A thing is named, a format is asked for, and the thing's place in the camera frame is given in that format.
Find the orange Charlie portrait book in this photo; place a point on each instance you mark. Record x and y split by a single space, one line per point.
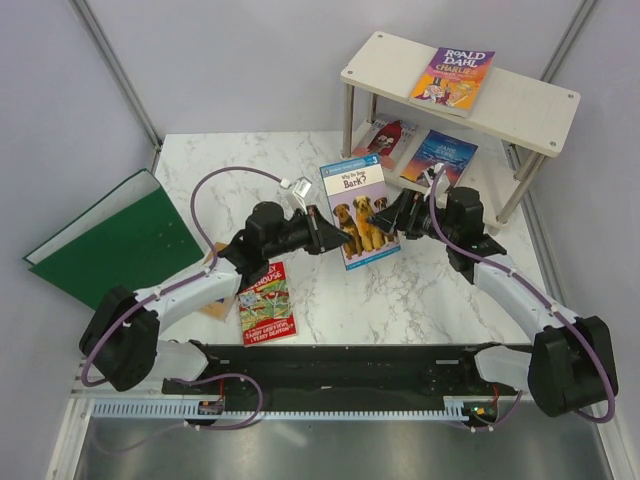
219 309

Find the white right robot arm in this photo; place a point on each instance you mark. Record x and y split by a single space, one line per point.
569 366

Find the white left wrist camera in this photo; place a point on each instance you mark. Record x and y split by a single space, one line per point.
295 191

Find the white slotted cable duct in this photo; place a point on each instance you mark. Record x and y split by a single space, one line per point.
193 409

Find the Charlie Chocolate Factory book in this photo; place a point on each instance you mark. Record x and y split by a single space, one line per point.
452 80

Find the red 13-Storey Treehouse book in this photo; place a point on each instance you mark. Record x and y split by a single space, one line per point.
265 310

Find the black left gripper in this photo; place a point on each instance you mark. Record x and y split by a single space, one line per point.
322 234

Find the green ring binder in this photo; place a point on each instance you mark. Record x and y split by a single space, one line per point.
132 237

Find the white two-tier shelf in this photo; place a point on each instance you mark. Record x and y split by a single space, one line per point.
517 122

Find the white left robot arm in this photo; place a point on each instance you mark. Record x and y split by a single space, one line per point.
122 338

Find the Jane Eyre book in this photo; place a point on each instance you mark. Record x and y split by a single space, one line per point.
436 148

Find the red house cover book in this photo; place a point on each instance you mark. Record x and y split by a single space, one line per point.
387 137

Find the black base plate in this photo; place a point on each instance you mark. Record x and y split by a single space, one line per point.
339 377

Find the Why Do Dogs Bark book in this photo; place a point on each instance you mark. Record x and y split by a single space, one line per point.
356 190

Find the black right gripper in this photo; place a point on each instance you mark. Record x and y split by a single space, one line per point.
395 216

